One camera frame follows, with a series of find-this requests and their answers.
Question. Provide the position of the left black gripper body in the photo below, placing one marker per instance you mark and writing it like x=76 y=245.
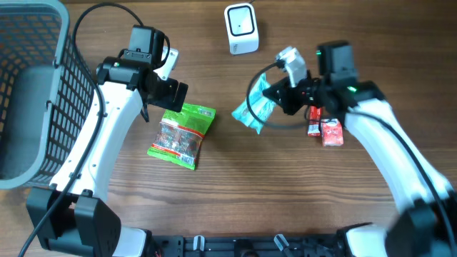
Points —
x=166 y=92

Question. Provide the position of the grey plastic mesh basket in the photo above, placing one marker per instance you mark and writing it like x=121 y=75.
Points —
x=45 y=94

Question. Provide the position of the red white tissue pack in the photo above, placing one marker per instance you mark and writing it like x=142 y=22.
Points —
x=331 y=132

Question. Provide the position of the red coffee stick sachet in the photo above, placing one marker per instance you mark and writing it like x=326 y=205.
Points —
x=314 y=121

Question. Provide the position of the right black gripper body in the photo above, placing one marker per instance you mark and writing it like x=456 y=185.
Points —
x=308 y=92

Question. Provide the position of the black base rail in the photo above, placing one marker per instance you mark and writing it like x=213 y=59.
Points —
x=318 y=245

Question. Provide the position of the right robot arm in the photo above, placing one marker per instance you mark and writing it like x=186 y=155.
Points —
x=424 y=198

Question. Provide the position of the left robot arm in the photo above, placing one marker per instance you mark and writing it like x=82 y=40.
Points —
x=71 y=215

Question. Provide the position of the teal snack packet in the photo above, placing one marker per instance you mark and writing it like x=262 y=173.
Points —
x=260 y=105

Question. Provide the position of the white barcode scanner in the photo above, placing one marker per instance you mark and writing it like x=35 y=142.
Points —
x=242 y=29

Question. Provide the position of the green candy bag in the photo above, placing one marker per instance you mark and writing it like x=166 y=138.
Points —
x=181 y=133

